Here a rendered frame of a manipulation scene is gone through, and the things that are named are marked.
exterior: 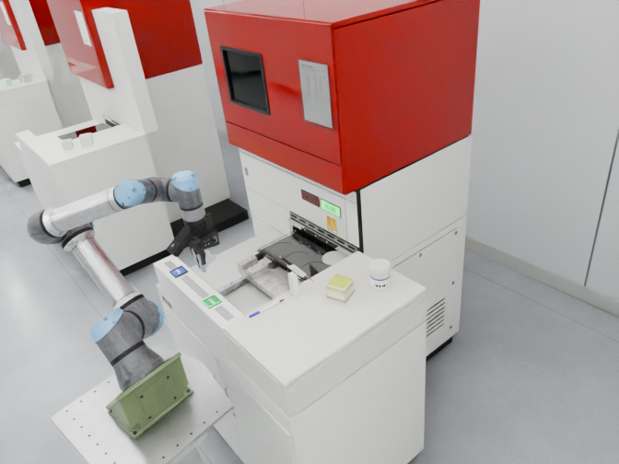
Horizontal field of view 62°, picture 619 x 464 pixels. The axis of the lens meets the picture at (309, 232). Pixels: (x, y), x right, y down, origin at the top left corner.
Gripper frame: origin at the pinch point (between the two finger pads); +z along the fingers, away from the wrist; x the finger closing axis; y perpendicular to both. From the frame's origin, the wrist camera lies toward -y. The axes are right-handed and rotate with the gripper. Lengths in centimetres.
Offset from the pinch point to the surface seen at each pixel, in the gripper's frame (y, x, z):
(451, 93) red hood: 113, -15, -34
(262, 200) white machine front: 58, 52, 16
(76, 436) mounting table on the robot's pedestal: -55, -9, 29
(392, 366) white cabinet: 40, -50, 39
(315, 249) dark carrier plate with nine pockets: 53, 6, 21
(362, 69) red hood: 65, -15, -54
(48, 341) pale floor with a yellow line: -47, 161, 111
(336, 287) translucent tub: 31.4, -33.6, 7.4
